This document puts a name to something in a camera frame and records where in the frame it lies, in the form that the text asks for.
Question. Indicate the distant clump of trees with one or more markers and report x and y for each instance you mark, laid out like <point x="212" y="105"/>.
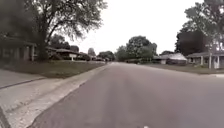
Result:
<point x="138" y="48"/>

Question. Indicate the pale concrete driveway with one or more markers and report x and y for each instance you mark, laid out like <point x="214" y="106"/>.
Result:
<point x="13" y="77"/>

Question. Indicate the large spreading tree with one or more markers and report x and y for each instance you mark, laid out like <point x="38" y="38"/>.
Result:
<point x="66" y="16"/>

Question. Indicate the pale concrete kerb strip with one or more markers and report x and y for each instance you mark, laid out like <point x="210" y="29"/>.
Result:
<point x="33" y="100"/>

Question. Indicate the low house with pale wall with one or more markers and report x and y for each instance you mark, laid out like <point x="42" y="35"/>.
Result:
<point x="66" y="54"/>

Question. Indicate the grey asphalt road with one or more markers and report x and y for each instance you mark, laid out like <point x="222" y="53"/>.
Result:
<point x="140" y="96"/>

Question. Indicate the dark dense tree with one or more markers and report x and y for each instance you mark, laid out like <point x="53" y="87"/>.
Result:
<point x="190" y="41"/>

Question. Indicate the low house with white posts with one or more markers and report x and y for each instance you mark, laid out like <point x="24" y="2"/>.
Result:
<point x="206" y="59"/>

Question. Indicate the dark house behind tree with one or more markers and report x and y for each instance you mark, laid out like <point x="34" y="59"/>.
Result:
<point x="16" y="50"/>

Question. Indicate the tall leafy tree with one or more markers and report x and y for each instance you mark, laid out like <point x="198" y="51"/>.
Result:
<point x="210" y="20"/>

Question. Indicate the grass lawn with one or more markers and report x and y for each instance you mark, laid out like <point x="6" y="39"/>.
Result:
<point x="60" y="67"/>

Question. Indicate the house with pale roof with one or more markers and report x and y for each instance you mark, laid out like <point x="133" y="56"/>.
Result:
<point x="175" y="59"/>

